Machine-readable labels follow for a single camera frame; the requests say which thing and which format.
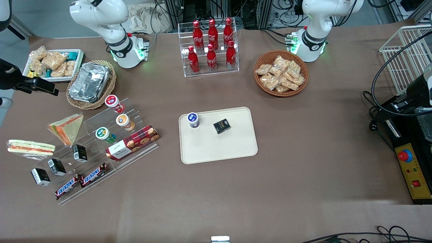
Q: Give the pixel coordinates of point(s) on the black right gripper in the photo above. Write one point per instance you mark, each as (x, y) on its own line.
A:
(7, 78)

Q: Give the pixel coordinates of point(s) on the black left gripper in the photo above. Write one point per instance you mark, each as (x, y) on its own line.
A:
(416, 90)

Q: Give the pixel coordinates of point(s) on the layered sandwich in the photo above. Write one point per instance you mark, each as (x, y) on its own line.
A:
(30, 147)

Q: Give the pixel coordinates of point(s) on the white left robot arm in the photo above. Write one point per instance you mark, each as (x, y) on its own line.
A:
(317, 20)

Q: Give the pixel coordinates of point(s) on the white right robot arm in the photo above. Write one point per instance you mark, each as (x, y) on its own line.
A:
(101, 17)

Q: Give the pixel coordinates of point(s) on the triangular wrapped sandwich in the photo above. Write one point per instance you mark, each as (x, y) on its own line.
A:
(69, 128)

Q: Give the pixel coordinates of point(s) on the cream plastic tray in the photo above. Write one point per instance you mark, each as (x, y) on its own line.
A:
(236, 145)

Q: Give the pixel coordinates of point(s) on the white plastic bin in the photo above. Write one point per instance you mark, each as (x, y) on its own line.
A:
(40, 80)

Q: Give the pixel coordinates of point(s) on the yellow snack packet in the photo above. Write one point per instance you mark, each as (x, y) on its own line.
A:
(31, 73)

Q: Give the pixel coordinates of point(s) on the clear bagged snack pack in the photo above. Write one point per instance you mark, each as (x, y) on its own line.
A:
(37, 67)
(70, 67)
(53, 60)
(38, 53)
(59, 71)

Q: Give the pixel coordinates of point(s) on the teal snack packet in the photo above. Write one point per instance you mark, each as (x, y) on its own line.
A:
(71, 55)

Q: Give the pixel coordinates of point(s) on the foil container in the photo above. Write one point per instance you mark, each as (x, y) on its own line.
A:
(89, 82)

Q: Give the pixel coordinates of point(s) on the oval wicker basket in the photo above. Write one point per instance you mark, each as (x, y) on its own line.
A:
(87, 106)

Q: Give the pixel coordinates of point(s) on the black yellow control box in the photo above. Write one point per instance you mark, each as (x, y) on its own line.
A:
(415, 168)

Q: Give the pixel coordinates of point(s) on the clear acrylic stepped shelf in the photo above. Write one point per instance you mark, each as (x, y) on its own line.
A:
(89, 130)

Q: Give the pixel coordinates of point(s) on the red lid cup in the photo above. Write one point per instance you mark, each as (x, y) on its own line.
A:
(112, 101)

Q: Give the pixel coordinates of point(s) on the green lid cup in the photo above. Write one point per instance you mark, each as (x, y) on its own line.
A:
(101, 132)

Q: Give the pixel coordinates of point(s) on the small black white-label box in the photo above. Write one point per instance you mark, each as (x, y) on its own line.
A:
(80, 153)
(40, 176)
(56, 167)

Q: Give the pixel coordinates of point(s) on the orange lid cup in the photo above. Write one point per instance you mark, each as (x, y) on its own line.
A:
(122, 119)

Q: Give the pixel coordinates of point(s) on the clear bagged cracker pack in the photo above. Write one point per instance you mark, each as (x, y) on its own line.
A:
(298, 80)
(270, 82)
(280, 61)
(288, 83)
(275, 71)
(281, 89)
(293, 68)
(263, 69)

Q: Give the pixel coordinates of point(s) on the snickers bar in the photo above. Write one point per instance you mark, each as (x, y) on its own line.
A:
(68, 186)
(94, 174)

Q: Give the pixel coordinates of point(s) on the red tartan cookie box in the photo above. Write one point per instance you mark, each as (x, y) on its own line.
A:
(135, 140)

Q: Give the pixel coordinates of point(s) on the round wicker basket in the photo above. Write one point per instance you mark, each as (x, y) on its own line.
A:
(280, 94)

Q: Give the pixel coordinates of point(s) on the beige crumpled cloth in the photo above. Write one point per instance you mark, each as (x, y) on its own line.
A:
(141, 20)

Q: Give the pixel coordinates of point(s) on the red cola bottle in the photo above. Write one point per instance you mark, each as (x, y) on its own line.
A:
(197, 37)
(228, 33)
(213, 35)
(211, 60)
(193, 62)
(231, 57)

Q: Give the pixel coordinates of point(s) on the blue lid yogurt cup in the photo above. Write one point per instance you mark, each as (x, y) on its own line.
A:
(192, 118)

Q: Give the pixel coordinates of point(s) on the clear acrylic bottle rack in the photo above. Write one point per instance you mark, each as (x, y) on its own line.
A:
(202, 74)

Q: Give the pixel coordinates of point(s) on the small black gold-print box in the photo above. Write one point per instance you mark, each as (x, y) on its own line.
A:
(221, 126)

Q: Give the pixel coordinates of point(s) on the small white block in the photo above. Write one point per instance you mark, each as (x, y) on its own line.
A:
(220, 239)

